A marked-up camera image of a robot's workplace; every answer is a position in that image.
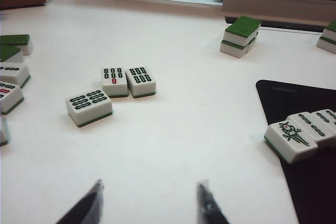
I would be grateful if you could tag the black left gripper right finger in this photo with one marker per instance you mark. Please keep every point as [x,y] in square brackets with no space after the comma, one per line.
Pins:
[210,208]

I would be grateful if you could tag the bamboo mahjong tile red mark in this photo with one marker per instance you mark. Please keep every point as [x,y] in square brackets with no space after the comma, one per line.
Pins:
[9,98]

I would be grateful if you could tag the two-bamboo mahjong tile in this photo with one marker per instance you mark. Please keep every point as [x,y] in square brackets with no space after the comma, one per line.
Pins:
[309,127]

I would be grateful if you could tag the long white ledge block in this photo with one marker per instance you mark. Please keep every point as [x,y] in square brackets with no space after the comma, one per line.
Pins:
[275,9]

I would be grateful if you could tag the three-bamboo mahjong tile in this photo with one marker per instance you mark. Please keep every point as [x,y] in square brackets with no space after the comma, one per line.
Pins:
[325,120]

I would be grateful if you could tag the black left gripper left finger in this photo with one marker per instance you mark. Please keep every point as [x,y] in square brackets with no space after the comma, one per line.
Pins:
[84,208]

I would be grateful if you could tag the white bamboo mahjong tile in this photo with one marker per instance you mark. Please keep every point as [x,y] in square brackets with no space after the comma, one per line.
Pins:
[141,81]
[89,107]
[13,73]
[114,81]

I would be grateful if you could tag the black mouse mat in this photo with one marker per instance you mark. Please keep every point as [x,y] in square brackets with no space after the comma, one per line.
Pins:
[309,182]

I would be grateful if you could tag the bird mahjong tile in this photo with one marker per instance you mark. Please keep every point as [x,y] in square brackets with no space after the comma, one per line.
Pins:
[288,140]

